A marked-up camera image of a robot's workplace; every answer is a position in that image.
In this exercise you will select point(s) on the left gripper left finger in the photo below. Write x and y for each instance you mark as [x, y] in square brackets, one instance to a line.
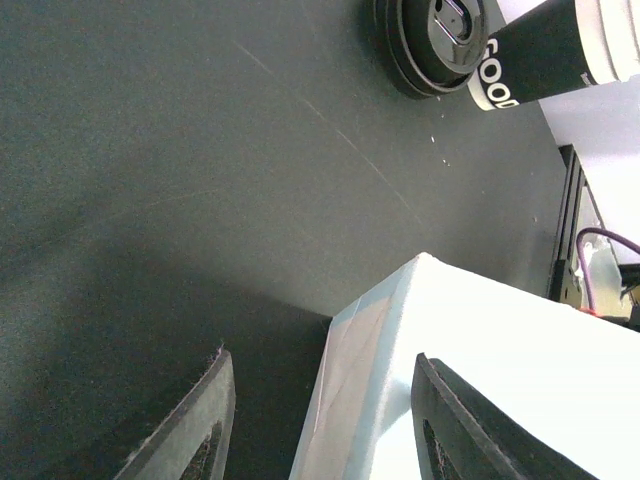
[199, 426]

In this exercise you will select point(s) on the light blue paper bag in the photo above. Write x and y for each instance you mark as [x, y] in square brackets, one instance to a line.
[567, 377]

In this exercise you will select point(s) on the black coffee lid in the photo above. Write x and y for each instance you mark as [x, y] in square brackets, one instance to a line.
[430, 48]

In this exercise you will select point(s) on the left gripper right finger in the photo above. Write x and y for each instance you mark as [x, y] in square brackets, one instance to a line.
[460, 434]

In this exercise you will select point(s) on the right paper cup stack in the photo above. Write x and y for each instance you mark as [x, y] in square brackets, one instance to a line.
[558, 47]

